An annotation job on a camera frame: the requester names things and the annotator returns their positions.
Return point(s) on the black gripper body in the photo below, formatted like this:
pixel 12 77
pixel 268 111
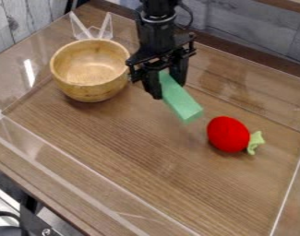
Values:
pixel 157 19

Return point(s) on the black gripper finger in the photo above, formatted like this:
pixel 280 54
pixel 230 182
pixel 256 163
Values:
pixel 150 81
pixel 178 67

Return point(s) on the green rectangular stick block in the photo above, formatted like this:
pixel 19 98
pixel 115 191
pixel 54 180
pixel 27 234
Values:
pixel 178 99

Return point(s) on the brown wooden bowl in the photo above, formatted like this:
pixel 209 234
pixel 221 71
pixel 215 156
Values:
pixel 88 69

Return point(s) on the red knitted strawberry toy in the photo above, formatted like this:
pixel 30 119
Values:
pixel 230 137

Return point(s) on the clear acrylic corner bracket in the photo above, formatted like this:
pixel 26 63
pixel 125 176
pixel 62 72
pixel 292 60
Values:
pixel 82 32

